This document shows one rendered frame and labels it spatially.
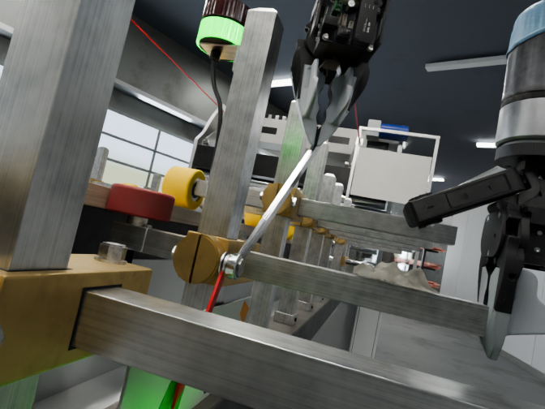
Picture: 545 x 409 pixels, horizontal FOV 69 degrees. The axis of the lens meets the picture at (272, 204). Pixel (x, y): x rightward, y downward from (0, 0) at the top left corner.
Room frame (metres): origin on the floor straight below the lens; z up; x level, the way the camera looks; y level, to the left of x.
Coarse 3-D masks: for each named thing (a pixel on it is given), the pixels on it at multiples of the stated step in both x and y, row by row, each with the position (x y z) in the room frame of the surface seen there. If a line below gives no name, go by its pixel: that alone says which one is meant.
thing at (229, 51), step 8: (208, 16) 0.43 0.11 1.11; (216, 16) 0.42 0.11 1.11; (224, 16) 0.42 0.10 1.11; (240, 24) 0.43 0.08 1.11; (200, 40) 0.44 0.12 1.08; (208, 40) 0.43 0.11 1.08; (216, 40) 0.43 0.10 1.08; (224, 40) 0.43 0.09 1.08; (208, 48) 0.45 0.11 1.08; (216, 48) 0.44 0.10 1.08; (224, 48) 0.44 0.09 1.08; (232, 48) 0.43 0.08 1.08; (216, 56) 0.45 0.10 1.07; (224, 56) 0.46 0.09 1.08; (232, 56) 0.45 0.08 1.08; (216, 88) 0.45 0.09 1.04; (216, 96) 0.45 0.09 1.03; (216, 144) 0.44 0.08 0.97
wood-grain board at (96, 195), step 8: (88, 184) 0.47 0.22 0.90; (96, 184) 0.48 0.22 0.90; (88, 192) 0.47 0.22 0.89; (96, 192) 0.49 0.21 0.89; (104, 192) 0.50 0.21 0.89; (88, 200) 0.48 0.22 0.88; (96, 200) 0.49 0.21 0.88; (104, 200) 0.50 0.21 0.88; (104, 208) 0.51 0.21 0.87; (176, 208) 0.68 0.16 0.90; (184, 208) 0.71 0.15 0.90; (176, 216) 0.69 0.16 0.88; (184, 216) 0.72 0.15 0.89; (192, 216) 0.75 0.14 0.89; (200, 216) 0.78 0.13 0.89; (192, 224) 0.75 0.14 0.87; (248, 232) 1.08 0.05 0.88; (288, 240) 1.58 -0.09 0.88
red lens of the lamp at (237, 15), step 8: (208, 0) 0.43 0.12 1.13; (216, 0) 0.42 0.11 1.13; (224, 0) 0.42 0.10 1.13; (232, 0) 0.42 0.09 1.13; (208, 8) 0.43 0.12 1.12; (216, 8) 0.42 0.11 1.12; (224, 8) 0.42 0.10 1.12; (232, 8) 0.42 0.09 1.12; (240, 8) 0.43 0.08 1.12; (248, 8) 0.43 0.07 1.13; (232, 16) 0.42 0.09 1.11; (240, 16) 0.43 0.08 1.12
